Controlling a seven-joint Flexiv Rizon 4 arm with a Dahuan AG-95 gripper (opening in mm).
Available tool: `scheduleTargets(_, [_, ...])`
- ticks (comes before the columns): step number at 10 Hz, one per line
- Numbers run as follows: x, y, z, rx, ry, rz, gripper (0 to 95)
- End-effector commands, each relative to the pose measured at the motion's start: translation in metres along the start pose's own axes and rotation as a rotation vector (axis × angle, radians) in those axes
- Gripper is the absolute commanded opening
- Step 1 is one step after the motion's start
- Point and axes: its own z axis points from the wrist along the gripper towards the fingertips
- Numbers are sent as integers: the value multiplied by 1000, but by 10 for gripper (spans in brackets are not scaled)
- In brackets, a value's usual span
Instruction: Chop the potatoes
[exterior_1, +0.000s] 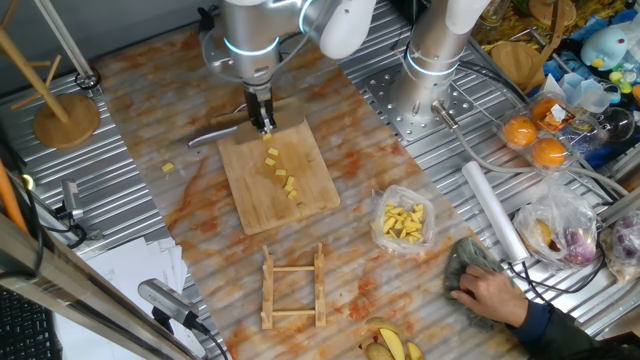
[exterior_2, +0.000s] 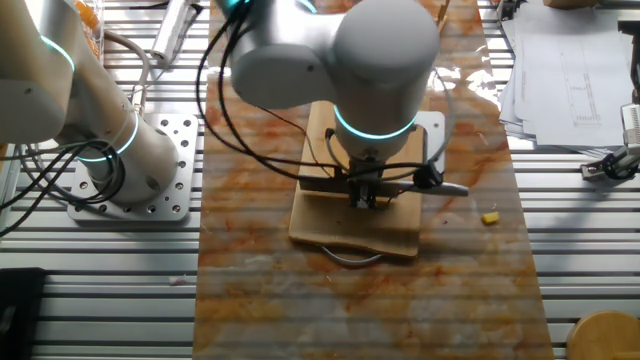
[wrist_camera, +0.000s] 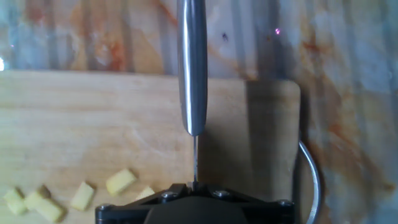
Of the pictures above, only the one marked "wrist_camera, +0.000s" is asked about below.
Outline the steel cleaver knife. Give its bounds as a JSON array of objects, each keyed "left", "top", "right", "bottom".
[{"left": 177, "top": 0, "right": 208, "bottom": 185}]

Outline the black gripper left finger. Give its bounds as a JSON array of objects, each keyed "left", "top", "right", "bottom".
[{"left": 95, "top": 182, "right": 195, "bottom": 224}]

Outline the wooden cutting board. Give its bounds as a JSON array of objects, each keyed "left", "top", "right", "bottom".
[{"left": 0, "top": 70, "right": 322, "bottom": 224}]

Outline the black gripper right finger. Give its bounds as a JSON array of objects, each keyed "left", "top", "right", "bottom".
[{"left": 196, "top": 182, "right": 295, "bottom": 224}]

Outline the orange marble pattern mat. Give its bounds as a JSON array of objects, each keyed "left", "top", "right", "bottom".
[{"left": 0, "top": 0, "right": 398, "bottom": 224}]

